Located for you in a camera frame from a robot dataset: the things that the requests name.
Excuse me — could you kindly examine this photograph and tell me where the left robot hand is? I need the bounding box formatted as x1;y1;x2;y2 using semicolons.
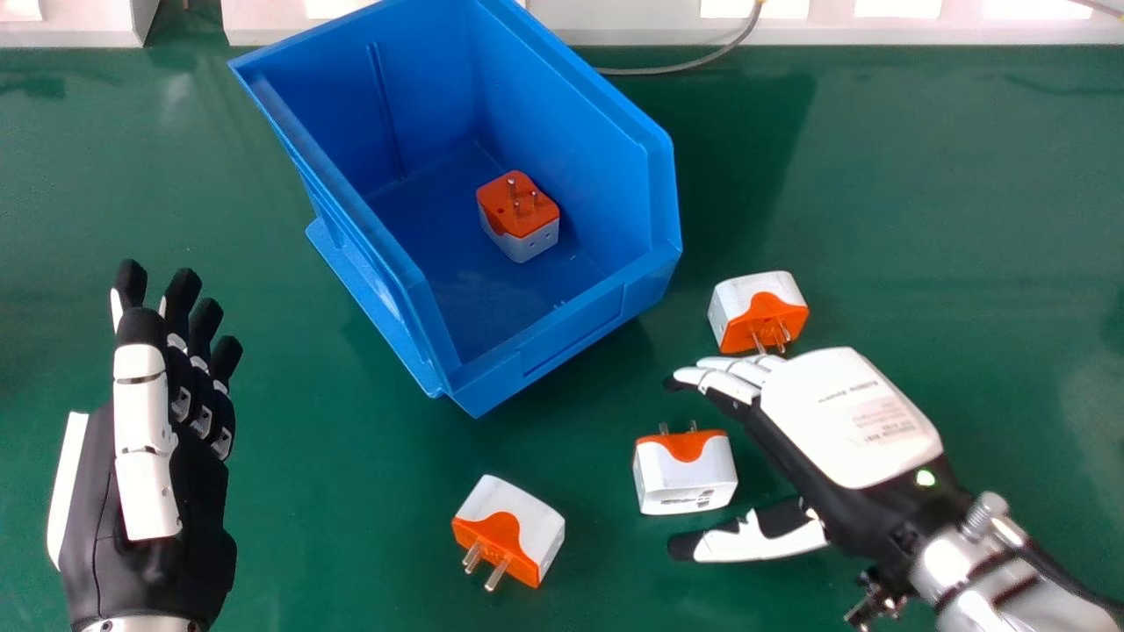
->
47;259;244;631

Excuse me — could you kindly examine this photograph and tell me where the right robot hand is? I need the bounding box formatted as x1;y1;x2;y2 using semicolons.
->
663;346;974;612

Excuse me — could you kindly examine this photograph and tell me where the white-and-orange plug adapter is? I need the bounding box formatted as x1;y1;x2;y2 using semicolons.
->
632;420;739;516
708;270;811;356
476;169;561;264
451;475;566;593

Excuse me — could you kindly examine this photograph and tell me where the blue plastic bin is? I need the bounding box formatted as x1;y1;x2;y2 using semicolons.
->
227;0;683;419

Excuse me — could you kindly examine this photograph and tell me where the grey cable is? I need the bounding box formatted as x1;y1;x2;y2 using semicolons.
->
594;0;767;77

